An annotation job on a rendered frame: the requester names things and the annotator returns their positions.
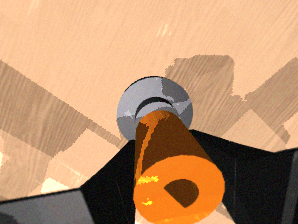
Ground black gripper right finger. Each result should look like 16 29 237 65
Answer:
189 129 298 224

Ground orange knob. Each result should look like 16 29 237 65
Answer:
133 110 225 224

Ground grey round pedestal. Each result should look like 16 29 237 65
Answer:
116 76 193 141

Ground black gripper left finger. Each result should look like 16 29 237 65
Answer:
0 140 136 224

